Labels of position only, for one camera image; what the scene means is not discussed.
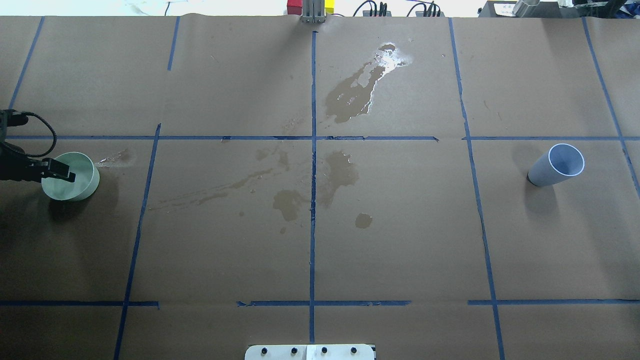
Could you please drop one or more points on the green ceramic bowl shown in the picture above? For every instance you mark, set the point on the green ceramic bowl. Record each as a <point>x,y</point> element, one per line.
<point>87,178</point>

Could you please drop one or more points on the aluminium frame post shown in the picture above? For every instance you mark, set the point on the aluminium frame post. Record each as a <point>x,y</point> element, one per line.
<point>313,11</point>

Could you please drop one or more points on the yellow block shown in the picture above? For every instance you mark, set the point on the yellow block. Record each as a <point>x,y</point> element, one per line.
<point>329,6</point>

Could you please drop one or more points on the red block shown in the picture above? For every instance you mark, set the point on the red block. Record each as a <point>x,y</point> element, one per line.
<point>294,7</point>

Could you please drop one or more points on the blue plastic cup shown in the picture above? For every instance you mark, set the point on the blue plastic cup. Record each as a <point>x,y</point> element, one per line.
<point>560,163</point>

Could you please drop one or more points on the black power strip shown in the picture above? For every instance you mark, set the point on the black power strip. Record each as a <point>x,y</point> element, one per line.
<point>380,9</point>

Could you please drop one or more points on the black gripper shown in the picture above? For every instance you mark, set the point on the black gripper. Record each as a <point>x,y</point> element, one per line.
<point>15,170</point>

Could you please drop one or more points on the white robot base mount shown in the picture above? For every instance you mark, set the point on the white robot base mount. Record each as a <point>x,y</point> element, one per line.
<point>357,351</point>

